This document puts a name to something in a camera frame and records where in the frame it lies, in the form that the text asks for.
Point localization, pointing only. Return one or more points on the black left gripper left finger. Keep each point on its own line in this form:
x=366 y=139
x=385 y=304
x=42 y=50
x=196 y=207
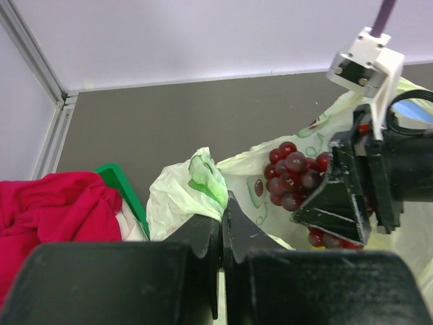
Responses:
x=168 y=282

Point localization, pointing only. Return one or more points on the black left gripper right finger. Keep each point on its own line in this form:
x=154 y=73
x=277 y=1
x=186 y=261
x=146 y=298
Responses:
x=266 y=283

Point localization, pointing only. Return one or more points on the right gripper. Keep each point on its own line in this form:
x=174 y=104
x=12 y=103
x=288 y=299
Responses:
x=338 y=206

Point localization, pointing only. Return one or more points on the red grape bunch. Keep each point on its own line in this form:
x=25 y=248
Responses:
x=292 y=177

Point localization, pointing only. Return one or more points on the light green plastic bag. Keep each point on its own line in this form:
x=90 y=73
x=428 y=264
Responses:
x=201 y=186

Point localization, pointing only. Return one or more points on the white cloth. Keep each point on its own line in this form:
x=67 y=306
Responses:
x=131 y=229

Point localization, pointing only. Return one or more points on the blue round plate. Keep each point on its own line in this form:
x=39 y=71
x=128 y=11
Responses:
x=420 y=110

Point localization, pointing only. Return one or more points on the red cloth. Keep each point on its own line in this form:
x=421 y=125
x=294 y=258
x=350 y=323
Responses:
x=61 y=207

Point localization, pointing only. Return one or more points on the green plastic tray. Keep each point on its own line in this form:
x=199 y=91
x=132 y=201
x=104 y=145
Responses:
x=114 y=177

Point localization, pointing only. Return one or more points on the aluminium frame profile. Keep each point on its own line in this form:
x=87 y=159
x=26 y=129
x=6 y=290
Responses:
x=26 y=44

